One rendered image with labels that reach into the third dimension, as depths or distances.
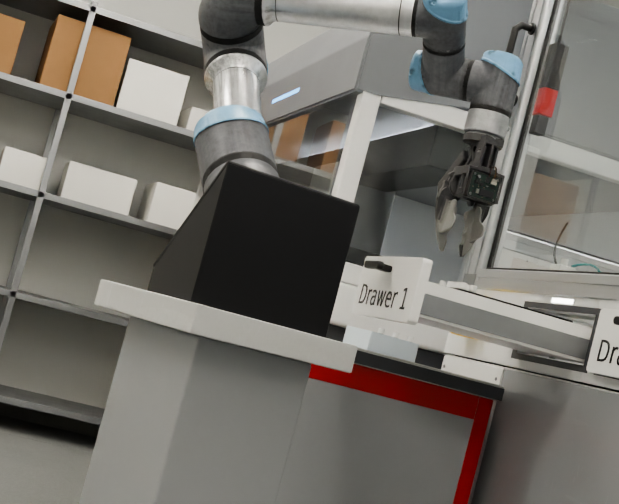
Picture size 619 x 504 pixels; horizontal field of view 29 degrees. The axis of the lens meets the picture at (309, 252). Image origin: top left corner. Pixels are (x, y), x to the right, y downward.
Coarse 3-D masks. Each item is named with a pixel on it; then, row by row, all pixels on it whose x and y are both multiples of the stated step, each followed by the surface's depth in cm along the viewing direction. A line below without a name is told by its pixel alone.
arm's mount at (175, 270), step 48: (240, 192) 168; (288, 192) 172; (192, 240) 170; (240, 240) 168; (288, 240) 172; (336, 240) 176; (192, 288) 166; (240, 288) 169; (288, 288) 173; (336, 288) 177
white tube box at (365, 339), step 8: (352, 328) 241; (360, 328) 239; (344, 336) 242; (352, 336) 240; (360, 336) 238; (368, 336) 236; (376, 336) 236; (384, 336) 237; (352, 344) 239; (360, 344) 237; (368, 344) 235; (376, 344) 236; (384, 344) 238; (392, 344) 239; (400, 344) 240; (408, 344) 241; (416, 344) 242; (384, 352) 238; (392, 352) 239; (400, 352) 240; (408, 352) 241; (416, 352) 242; (408, 360) 241
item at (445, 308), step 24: (432, 288) 200; (432, 312) 200; (456, 312) 201; (480, 312) 202; (504, 312) 204; (528, 312) 205; (480, 336) 212; (504, 336) 204; (528, 336) 205; (552, 336) 206; (576, 336) 208; (576, 360) 208
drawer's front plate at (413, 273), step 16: (368, 256) 224; (368, 272) 222; (384, 272) 214; (400, 272) 206; (416, 272) 199; (368, 288) 219; (384, 288) 211; (400, 288) 204; (416, 288) 198; (368, 304) 217; (384, 304) 209; (400, 304) 202; (416, 304) 197; (400, 320) 200; (416, 320) 198
